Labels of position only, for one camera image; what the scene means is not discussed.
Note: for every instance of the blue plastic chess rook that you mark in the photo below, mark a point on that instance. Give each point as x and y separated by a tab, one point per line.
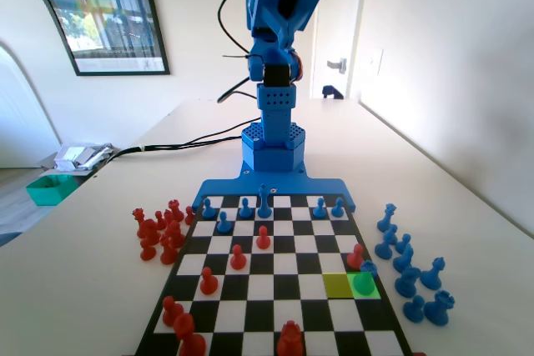
438	312
364	283

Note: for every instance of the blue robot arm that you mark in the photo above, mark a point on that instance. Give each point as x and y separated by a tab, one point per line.
273	122

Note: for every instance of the blue king chess piece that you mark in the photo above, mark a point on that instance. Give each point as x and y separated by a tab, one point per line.
263	208

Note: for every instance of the blue pawn chess piece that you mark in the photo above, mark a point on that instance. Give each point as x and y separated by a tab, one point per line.
338	210
208	211
224	226
245	211
319	210
404	245
414	312

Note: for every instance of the red rook chess piece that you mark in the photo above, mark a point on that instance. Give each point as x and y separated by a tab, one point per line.
289	341
176	211

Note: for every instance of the white door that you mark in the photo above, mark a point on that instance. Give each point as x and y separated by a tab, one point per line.
334	18

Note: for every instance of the black zip tie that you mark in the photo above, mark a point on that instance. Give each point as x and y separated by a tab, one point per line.
235	56

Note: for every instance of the blue clamp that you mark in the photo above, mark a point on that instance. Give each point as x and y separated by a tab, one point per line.
332	92

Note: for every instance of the black framed poster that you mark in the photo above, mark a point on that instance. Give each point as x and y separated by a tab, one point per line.
112	18

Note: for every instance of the blue base mounting plate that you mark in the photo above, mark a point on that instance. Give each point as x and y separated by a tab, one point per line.
292	185

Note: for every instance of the pile of papers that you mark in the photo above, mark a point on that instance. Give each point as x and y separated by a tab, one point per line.
81	156

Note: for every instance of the white arched panel black edge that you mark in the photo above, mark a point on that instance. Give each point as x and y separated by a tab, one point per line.
25	18

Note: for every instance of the green plastic bin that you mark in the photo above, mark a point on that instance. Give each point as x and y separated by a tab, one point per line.
48	191

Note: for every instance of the black and white chessboard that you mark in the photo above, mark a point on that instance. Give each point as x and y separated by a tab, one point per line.
292	310

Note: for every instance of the red block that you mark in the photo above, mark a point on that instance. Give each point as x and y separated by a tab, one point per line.
418	354

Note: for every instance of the white light switch plate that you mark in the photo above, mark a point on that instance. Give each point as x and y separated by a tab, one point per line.
376	62

